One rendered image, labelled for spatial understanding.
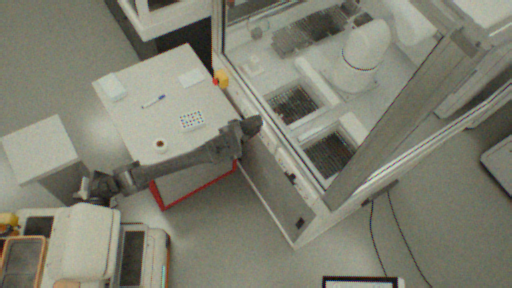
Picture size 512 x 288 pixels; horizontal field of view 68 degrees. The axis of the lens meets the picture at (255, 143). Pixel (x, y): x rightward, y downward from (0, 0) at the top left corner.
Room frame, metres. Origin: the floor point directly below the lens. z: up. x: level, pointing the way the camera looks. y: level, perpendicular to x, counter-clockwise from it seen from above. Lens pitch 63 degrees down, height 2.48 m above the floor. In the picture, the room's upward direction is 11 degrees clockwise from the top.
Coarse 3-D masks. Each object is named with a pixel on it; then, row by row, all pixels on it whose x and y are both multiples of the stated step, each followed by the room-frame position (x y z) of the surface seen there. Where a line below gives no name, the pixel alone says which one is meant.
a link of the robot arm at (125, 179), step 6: (120, 174) 0.40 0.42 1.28; (126, 174) 0.41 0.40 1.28; (108, 180) 0.38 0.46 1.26; (114, 180) 0.39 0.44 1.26; (120, 180) 0.39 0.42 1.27; (126, 180) 0.39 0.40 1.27; (132, 180) 0.40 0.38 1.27; (114, 186) 0.37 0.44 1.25; (120, 186) 0.37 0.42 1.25; (126, 186) 0.37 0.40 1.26
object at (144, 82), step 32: (160, 64) 1.26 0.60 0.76; (192, 64) 1.30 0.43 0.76; (128, 96) 1.01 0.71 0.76; (192, 96) 1.09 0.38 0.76; (224, 96) 1.13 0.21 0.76; (128, 128) 0.83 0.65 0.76; (160, 128) 0.86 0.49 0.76; (160, 160) 0.69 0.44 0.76; (224, 160) 0.93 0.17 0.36; (160, 192) 0.64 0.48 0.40; (192, 192) 0.77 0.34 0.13
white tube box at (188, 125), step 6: (186, 114) 0.95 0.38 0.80; (192, 114) 0.96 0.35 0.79; (198, 114) 0.97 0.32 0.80; (180, 120) 0.91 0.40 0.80; (186, 120) 0.92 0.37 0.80; (192, 120) 0.92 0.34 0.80; (198, 120) 0.93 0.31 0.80; (204, 120) 0.94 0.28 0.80; (186, 126) 0.88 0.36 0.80; (192, 126) 0.89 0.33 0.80; (198, 126) 0.91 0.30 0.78
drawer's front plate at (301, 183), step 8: (280, 152) 0.78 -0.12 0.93; (280, 160) 0.77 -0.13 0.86; (288, 160) 0.74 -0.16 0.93; (288, 168) 0.72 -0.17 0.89; (296, 168) 0.71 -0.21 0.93; (296, 176) 0.68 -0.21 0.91; (304, 184) 0.64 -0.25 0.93; (304, 192) 0.62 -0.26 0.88; (312, 192) 0.61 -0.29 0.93; (304, 200) 0.61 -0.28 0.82; (312, 200) 0.58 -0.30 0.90
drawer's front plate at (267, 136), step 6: (246, 102) 1.01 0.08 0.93; (246, 108) 0.99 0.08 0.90; (252, 108) 0.98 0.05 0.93; (246, 114) 0.99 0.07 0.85; (252, 114) 0.95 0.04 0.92; (264, 126) 0.89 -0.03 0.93; (264, 132) 0.87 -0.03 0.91; (270, 132) 0.87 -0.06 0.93; (264, 138) 0.87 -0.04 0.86; (270, 138) 0.84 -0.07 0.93; (270, 144) 0.83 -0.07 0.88; (276, 144) 0.82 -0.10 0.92; (270, 150) 0.82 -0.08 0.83
